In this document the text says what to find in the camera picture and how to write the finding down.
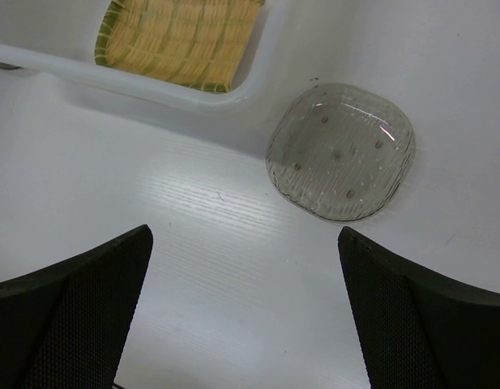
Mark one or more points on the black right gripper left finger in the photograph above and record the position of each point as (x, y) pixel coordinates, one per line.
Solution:
(65, 325)

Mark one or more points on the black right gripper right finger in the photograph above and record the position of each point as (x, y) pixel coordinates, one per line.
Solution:
(416, 327)

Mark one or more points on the clear glass plate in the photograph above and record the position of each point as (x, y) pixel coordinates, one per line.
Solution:
(340, 153)

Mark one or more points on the white plastic bin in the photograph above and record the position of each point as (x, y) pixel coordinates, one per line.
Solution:
(48, 46)

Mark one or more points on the woven bamboo tray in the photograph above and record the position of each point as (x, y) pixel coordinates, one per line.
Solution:
(194, 44)

